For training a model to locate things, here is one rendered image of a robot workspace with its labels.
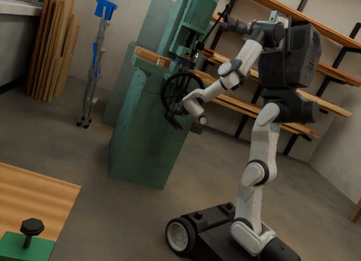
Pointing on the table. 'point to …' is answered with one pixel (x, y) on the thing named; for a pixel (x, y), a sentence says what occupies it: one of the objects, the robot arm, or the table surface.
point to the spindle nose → (189, 38)
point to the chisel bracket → (183, 52)
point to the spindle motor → (201, 10)
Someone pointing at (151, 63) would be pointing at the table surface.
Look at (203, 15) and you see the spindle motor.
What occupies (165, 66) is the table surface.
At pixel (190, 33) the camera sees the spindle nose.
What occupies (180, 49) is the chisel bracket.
